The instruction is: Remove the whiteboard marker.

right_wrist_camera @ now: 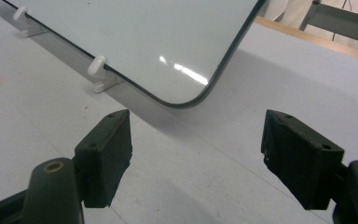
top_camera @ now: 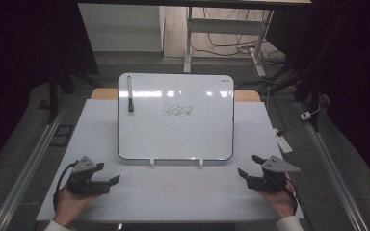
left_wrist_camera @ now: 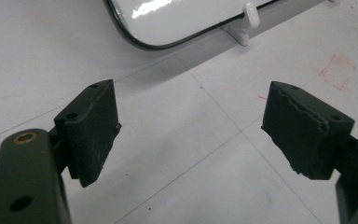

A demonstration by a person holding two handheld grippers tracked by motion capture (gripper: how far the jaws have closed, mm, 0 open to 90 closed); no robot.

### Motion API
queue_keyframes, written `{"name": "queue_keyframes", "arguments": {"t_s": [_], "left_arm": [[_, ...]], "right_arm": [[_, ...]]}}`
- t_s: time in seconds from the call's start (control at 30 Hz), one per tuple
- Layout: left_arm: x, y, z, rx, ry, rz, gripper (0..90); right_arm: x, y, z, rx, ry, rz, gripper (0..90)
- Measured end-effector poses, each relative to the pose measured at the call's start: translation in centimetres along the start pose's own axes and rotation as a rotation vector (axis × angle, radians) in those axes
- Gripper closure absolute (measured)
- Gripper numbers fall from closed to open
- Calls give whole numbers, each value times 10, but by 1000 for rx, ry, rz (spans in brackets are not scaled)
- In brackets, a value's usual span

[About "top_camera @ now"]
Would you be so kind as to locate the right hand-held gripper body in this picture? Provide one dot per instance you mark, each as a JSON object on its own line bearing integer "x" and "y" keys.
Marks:
{"x": 269, "y": 183}

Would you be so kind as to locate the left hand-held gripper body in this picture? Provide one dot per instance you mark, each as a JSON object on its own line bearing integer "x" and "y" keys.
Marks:
{"x": 83, "y": 186}

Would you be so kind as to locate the person's right hand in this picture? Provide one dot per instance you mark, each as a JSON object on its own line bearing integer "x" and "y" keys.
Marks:
{"x": 282, "y": 202}

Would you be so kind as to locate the person's left hand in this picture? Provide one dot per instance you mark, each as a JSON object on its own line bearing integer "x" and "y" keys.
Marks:
{"x": 67, "y": 205}

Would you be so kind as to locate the white power strip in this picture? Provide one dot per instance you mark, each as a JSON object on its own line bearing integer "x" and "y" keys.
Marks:
{"x": 284, "y": 143}

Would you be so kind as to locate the white whiteboard stand foot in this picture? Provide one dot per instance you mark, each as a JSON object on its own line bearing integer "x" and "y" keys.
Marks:
{"x": 201, "y": 162}
{"x": 152, "y": 162}

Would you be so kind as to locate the person's right white sleeve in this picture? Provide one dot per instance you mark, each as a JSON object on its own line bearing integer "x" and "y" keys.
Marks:
{"x": 290, "y": 224}

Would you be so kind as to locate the person's white sleeve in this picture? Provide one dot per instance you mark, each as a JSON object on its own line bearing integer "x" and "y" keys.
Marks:
{"x": 290, "y": 224}
{"x": 56, "y": 227}

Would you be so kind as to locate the person's left white sleeve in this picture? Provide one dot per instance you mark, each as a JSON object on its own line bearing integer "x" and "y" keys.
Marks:
{"x": 56, "y": 227}

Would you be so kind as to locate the white table mat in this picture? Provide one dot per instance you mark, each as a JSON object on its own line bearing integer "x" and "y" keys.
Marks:
{"x": 173, "y": 199}

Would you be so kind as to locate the small white adapter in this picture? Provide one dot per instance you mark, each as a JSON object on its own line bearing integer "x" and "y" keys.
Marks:
{"x": 305, "y": 115}

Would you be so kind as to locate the wooden table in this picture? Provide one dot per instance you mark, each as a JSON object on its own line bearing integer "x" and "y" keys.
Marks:
{"x": 104, "y": 94}

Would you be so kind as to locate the white whiteboard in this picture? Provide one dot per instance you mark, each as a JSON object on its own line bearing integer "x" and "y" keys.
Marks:
{"x": 173, "y": 134}

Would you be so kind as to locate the white marker with black cap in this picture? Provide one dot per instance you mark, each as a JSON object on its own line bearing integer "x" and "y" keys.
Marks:
{"x": 130, "y": 89}

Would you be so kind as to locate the black metal stand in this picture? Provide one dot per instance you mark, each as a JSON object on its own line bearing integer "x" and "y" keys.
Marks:
{"x": 314, "y": 96}
{"x": 53, "y": 93}

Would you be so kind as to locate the white cabinet panel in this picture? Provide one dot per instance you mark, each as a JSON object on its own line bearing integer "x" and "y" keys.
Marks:
{"x": 122, "y": 29}

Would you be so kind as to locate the aluminium rail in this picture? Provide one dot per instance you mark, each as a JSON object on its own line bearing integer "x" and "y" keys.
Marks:
{"x": 25, "y": 173}
{"x": 330, "y": 166}

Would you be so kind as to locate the white desk frame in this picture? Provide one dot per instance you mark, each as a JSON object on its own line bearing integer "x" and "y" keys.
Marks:
{"x": 224, "y": 26}

